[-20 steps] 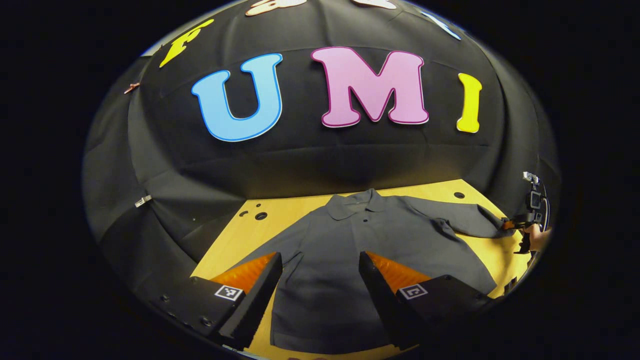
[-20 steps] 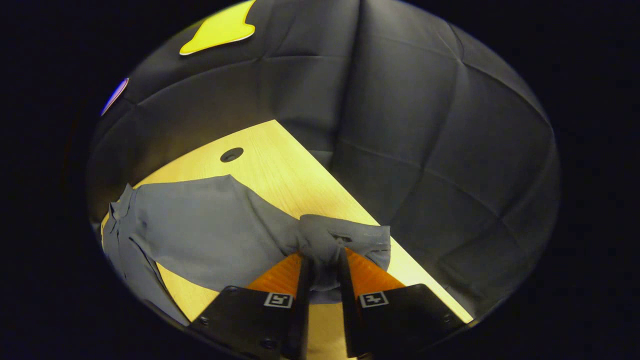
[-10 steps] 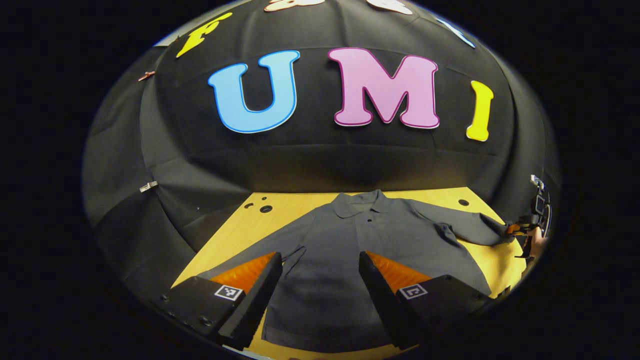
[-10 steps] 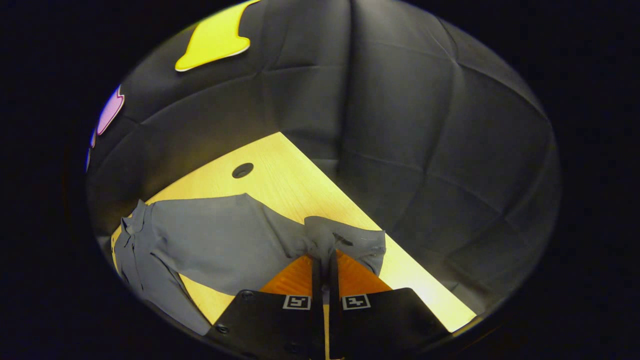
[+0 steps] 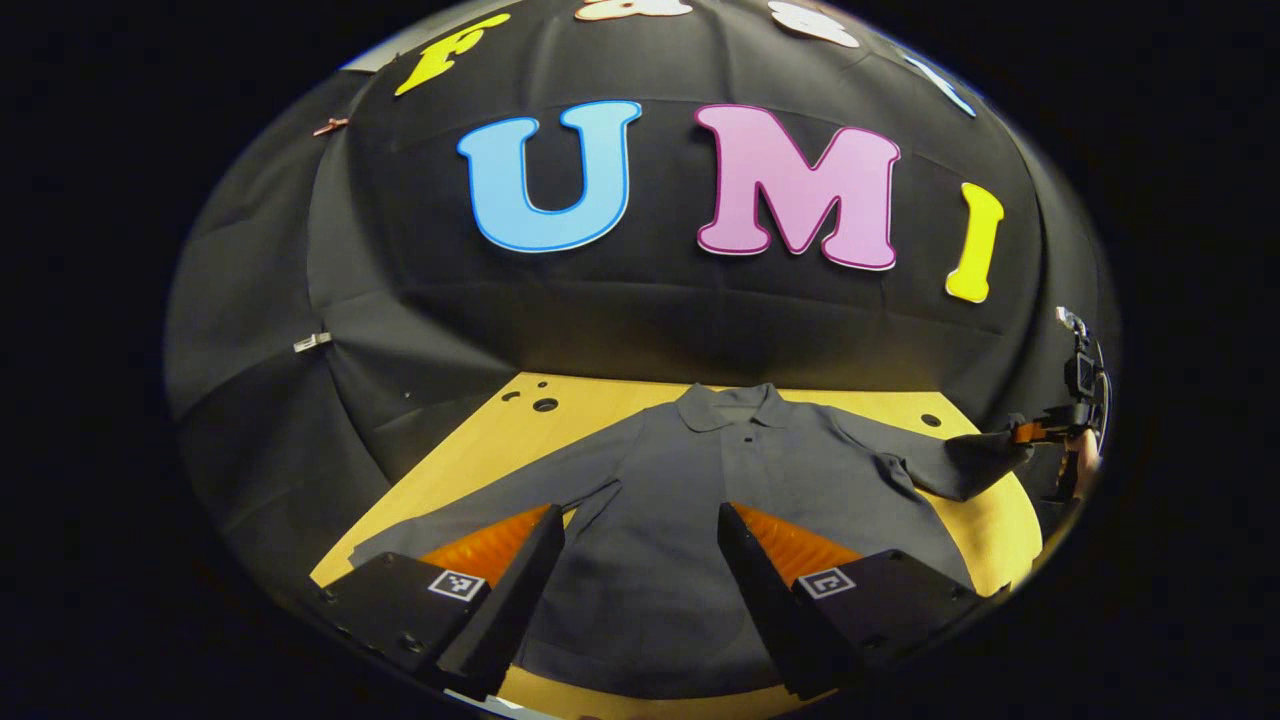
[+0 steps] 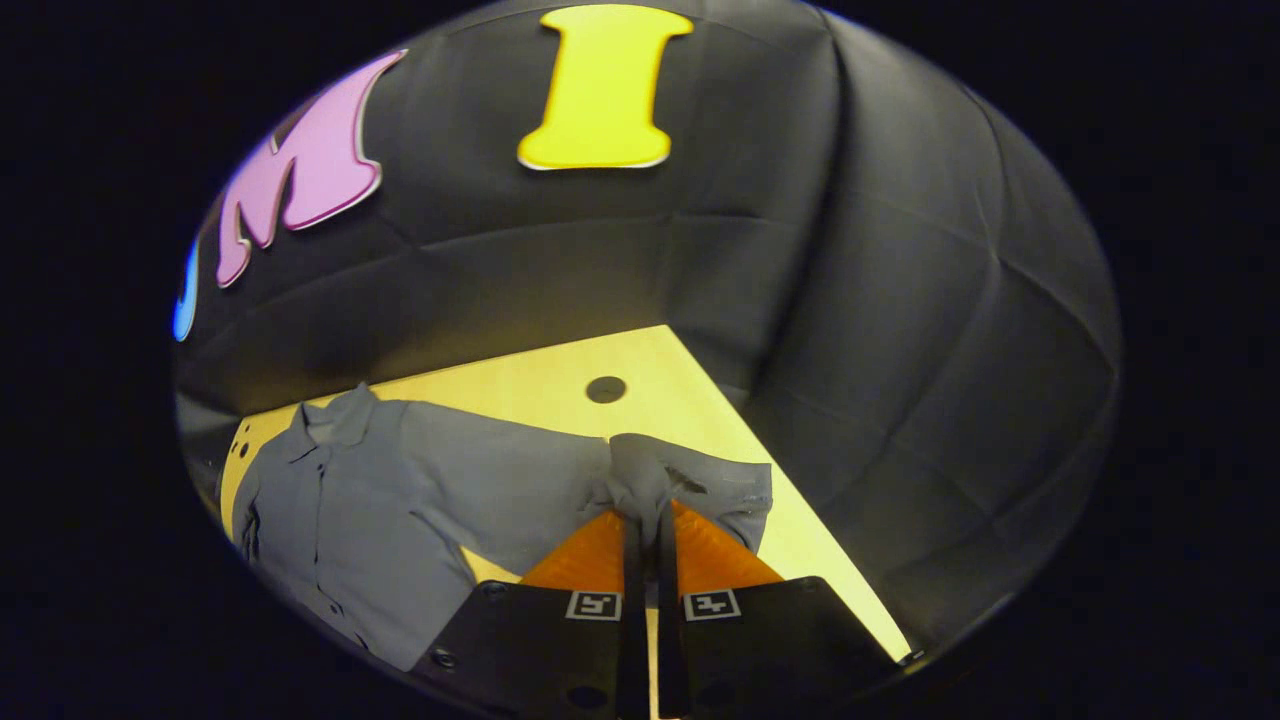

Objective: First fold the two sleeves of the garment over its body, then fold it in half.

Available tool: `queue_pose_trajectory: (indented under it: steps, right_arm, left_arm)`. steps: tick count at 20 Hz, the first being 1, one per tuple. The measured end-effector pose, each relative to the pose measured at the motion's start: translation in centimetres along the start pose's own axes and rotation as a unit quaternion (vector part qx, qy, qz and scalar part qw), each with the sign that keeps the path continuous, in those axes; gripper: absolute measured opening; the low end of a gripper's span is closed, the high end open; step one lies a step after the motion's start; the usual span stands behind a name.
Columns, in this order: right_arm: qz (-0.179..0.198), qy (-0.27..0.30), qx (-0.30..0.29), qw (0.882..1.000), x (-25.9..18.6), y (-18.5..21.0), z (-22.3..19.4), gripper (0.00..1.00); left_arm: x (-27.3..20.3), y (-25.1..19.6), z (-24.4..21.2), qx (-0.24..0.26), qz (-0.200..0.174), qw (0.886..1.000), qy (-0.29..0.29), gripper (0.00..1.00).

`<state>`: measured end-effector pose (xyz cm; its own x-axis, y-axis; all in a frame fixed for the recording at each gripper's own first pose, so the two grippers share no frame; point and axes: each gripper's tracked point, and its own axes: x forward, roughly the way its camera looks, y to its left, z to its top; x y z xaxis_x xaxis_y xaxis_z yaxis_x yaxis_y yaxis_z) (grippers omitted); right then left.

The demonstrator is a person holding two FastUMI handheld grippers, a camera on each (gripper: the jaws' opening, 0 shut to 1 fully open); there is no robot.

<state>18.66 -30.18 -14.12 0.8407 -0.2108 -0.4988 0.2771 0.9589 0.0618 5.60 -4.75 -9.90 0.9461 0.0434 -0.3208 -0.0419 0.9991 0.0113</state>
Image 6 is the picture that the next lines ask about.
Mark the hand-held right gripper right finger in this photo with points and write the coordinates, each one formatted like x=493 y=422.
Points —
x=668 y=620

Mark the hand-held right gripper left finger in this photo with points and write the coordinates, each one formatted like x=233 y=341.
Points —
x=634 y=620

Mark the grey button-up shirt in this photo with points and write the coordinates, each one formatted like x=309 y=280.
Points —
x=380 y=520

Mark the black backdrop cloth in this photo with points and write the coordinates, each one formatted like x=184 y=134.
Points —
x=900 y=350

